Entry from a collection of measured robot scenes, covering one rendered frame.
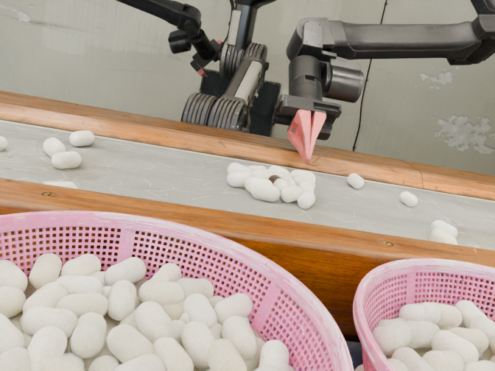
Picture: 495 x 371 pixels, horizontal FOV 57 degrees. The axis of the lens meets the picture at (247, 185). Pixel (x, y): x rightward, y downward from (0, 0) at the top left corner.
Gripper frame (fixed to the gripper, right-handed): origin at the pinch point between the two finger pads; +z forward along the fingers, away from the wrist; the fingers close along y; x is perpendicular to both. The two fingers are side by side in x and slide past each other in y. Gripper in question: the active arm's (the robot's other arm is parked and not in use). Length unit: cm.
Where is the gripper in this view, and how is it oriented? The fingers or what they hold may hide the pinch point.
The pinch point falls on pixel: (307, 157)
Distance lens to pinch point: 71.5
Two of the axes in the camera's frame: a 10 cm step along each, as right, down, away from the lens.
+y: 9.8, 1.4, 1.5
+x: -2.0, 5.1, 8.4
